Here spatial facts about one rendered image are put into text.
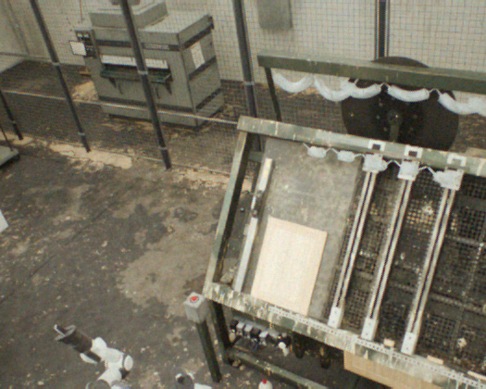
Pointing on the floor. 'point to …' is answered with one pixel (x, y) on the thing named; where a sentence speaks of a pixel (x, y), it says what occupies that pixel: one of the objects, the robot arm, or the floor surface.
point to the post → (209, 351)
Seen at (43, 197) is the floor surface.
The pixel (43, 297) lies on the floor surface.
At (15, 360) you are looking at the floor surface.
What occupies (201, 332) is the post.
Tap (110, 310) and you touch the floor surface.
